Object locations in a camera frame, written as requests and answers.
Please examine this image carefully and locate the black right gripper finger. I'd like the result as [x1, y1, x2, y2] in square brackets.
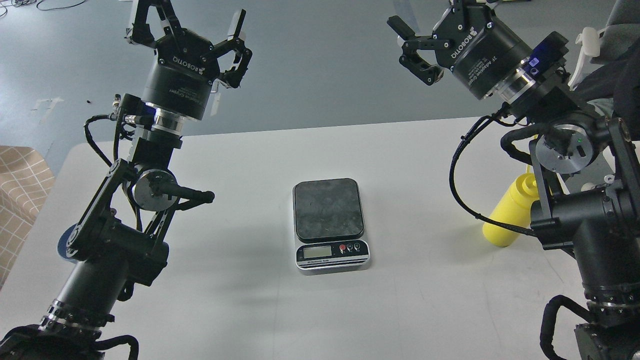
[387, 15, 444, 86]
[449, 0, 501, 12]

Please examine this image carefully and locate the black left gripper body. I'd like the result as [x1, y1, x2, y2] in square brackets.
[142, 29, 221, 121]

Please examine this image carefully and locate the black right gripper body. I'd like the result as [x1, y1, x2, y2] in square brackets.
[432, 6, 532, 100]

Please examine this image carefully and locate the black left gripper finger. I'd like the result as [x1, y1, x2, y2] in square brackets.
[126, 0, 185, 49]
[202, 9, 253, 89]

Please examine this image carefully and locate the yellow squeeze bottle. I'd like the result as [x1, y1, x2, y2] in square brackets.
[482, 165, 540, 248]

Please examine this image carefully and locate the blue ribbed cup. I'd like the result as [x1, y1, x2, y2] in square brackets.
[56, 223, 78, 265]

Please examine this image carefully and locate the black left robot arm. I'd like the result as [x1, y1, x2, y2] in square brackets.
[1, 0, 253, 360]

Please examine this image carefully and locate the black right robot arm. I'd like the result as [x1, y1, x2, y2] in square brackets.
[387, 0, 640, 360]

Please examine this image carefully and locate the digital kitchen scale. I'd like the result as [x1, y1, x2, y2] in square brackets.
[292, 178, 371, 275]

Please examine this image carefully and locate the grey office chair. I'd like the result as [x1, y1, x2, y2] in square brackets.
[574, 0, 640, 125]

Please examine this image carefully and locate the beige checkered cloth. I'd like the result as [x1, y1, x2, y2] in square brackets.
[0, 145, 55, 285]

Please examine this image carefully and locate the black floor cable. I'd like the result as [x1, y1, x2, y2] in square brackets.
[0, 0, 88, 19]

